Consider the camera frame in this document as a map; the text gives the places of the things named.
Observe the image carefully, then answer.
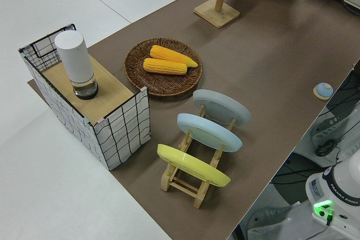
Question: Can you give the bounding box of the woven wicker basket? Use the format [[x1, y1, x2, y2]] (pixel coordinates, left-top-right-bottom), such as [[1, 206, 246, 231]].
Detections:
[[124, 37, 204, 97]]

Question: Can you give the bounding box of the white slotted mounting bracket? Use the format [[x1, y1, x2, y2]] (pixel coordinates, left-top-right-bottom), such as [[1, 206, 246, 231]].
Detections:
[[309, 102, 360, 165], [246, 205, 299, 240]]

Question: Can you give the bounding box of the yellow plate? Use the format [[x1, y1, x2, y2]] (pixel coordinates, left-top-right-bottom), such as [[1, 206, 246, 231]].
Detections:
[[156, 143, 232, 188]]

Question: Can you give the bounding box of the brown table mat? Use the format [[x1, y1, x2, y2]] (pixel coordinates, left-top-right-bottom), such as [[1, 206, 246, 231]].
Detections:
[[27, 0, 360, 240]]

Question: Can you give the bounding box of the yellow corn cob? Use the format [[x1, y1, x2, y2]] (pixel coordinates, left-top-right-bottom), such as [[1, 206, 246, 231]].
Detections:
[[150, 44, 199, 69], [143, 57, 188, 76]]

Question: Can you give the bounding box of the grey plate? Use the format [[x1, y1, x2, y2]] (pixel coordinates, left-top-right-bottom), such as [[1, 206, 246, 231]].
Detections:
[[192, 89, 251, 128]]

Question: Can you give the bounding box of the black round knob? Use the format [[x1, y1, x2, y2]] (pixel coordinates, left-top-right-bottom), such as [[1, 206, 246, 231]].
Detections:
[[314, 139, 336, 158]]

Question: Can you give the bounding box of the black cable green plug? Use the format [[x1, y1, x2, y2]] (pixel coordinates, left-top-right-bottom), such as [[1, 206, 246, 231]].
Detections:
[[325, 207, 337, 227]]

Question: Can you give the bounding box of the wooden mug tree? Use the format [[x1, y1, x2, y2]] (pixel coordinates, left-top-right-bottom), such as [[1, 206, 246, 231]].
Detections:
[[193, 0, 245, 29]]

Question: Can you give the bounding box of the white cylinder clear base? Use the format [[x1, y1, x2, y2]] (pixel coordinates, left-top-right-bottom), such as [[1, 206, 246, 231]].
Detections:
[[54, 31, 99, 101]]

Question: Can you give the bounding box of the blue call bell wooden base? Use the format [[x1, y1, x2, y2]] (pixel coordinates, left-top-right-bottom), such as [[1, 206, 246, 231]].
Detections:
[[313, 82, 334, 100]]

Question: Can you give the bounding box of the wooden plate rack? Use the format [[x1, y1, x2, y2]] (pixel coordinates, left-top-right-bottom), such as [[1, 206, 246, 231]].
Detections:
[[160, 104, 239, 209]]

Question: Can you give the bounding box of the light blue plate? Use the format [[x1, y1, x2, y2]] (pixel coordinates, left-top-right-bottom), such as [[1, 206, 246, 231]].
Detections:
[[176, 112, 243, 153]]

